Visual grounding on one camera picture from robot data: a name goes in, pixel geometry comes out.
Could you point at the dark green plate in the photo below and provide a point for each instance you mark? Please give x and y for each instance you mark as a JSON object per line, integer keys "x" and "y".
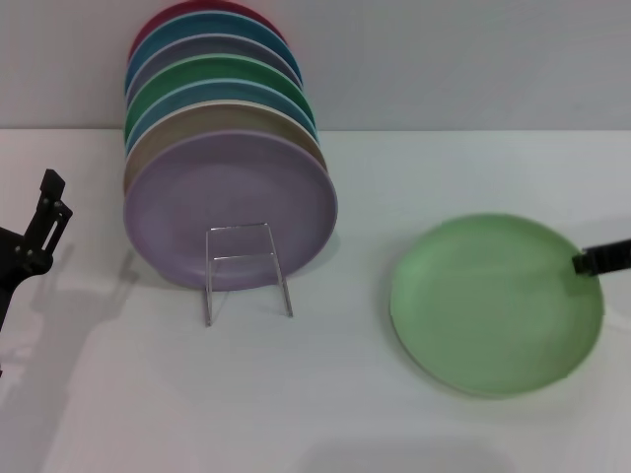
{"x": 222, "y": 68}

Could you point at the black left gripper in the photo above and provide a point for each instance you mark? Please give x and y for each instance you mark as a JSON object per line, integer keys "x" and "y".
{"x": 15, "y": 261}

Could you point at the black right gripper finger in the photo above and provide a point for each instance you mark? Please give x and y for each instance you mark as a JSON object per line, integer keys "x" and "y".
{"x": 606, "y": 256}

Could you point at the lilac plate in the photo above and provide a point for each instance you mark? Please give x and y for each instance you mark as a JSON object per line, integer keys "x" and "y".
{"x": 222, "y": 187}

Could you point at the grey purple plate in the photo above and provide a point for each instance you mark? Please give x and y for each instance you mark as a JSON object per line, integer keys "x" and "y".
{"x": 222, "y": 47}

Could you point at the crimson red plate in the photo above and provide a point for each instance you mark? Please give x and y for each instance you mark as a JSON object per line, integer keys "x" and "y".
{"x": 148, "y": 24}

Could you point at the beige plate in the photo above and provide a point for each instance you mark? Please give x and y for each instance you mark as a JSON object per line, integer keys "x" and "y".
{"x": 217, "y": 118}

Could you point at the light blue plate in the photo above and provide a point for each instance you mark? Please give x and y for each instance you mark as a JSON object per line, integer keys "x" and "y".
{"x": 222, "y": 91}

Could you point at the light green plate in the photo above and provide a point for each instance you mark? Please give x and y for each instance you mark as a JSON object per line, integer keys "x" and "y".
{"x": 493, "y": 310}

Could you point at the teal blue plate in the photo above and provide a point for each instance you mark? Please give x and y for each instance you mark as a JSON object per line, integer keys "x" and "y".
{"x": 217, "y": 24}

